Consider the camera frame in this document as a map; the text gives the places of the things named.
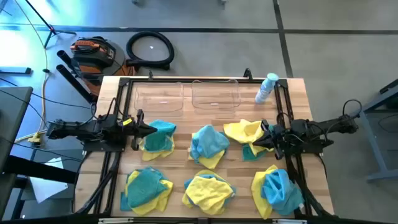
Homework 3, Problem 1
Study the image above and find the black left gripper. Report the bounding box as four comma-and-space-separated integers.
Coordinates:
116, 108, 159, 151

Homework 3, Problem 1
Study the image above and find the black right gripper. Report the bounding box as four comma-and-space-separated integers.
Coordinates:
252, 119, 295, 161

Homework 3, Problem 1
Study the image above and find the clear plastic basket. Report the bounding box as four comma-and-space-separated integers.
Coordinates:
133, 81, 185, 118
191, 79, 242, 110

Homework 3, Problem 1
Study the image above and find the pale blue spray bottle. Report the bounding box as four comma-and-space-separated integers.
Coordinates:
254, 72, 280, 105

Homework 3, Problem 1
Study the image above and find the black vacuum wand tube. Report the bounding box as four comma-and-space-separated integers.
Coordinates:
55, 63, 98, 104
56, 49, 83, 78

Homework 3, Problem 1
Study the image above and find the orange and black shop vacuum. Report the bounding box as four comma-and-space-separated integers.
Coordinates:
68, 35, 137, 98

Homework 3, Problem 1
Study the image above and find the yellow power plug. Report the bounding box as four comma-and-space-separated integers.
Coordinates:
27, 132, 43, 144

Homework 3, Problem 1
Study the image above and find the black desk beam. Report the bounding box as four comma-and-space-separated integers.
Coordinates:
2, 154, 78, 185

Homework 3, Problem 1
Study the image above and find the white paper sheet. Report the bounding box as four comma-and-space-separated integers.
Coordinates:
29, 157, 69, 203

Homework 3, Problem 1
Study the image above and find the dark grey desk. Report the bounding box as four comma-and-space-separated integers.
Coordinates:
0, 86, 34, 218

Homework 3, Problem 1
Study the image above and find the black tripod stand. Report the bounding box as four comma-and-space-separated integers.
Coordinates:
24, 0, 77, 50

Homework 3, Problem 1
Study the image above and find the black flat foot bar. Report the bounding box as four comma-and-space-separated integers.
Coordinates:
0, 66, 33, 75

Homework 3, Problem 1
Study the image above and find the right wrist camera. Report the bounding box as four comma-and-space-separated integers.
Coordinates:
273, 124, 289, 139

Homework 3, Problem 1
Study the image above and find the silver metal bracket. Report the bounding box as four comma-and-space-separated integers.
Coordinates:
98, 217, 135, 224
272, 218, 308, 224

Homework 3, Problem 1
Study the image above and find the black vacuum hose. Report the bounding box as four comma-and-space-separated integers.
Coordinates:
125, 30, 175, 71

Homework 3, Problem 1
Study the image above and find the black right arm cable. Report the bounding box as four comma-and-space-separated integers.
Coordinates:
341, 98, 363, 118

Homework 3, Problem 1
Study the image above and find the grey-blue table frame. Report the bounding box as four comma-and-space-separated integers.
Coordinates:
357, 78, 398, 184

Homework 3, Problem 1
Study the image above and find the yellow cable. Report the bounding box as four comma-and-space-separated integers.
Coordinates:
12, 0, 50, 139

